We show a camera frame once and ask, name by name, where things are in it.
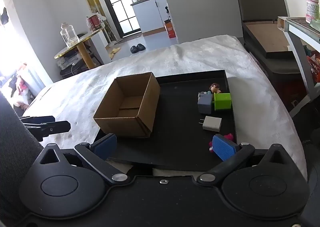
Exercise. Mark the grey-blue toy sofa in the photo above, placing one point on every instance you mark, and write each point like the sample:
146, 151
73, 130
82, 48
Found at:
205, 105

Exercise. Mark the orange carton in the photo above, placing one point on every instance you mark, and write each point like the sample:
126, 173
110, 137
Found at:
170, 29

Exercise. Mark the clear glass jar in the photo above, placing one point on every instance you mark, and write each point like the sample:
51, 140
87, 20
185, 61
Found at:
68, 34

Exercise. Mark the white side cabinet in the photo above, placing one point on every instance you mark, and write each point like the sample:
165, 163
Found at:
100, 46

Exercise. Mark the green toy cube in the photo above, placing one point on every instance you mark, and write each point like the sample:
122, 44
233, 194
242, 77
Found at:
222, 101

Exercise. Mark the brown-haired toy figurine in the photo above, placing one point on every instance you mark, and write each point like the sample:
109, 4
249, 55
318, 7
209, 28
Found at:
214, 88

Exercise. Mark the red plastic basket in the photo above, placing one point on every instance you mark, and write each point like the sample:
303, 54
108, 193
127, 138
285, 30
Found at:
314, 66

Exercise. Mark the pile of clothes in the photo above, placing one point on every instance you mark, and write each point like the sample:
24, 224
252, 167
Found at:
17, 84

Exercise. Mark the brown cardboard box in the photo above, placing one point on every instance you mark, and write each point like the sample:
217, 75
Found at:
125, 99

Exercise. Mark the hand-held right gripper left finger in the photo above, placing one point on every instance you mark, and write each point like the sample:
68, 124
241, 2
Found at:
106, 145

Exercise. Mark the pink-lidded white jar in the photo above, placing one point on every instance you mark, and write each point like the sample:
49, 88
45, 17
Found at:
312, 9

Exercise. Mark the white desk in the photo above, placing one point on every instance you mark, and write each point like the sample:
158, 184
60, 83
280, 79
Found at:
297, 41

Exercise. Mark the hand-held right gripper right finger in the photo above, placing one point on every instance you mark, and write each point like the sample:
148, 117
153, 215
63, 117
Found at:
223, 148

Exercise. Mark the dark storage bed frame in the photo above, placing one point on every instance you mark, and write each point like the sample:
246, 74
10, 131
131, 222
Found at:
260, 1

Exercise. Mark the white charger plug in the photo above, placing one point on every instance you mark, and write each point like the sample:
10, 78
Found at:
212, 123

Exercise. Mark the white kitchen cabinet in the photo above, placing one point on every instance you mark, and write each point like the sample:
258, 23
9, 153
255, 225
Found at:
147, 14

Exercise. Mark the white plastic bag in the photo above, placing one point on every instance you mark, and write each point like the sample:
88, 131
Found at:
100, 14

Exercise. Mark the green packet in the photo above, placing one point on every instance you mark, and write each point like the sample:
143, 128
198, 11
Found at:
315, 22

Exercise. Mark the black tray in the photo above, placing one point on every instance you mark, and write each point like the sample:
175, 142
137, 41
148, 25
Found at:
180, 121

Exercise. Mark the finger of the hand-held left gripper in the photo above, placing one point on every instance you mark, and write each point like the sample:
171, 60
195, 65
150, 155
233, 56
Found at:
42, 118
55, 128

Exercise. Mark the pink toy figure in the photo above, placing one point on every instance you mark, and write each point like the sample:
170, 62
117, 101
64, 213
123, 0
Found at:
228, 137

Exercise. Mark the red can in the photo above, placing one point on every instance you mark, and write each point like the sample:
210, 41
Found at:
94, 23

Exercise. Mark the yellow slippers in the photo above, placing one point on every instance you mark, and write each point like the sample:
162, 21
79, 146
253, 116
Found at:
114, 51

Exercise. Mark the black slipper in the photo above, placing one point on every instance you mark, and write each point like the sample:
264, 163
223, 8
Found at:
134, 49
141, 47

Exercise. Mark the round gold-edged table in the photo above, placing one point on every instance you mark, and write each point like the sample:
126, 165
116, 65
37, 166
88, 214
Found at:
82, 41

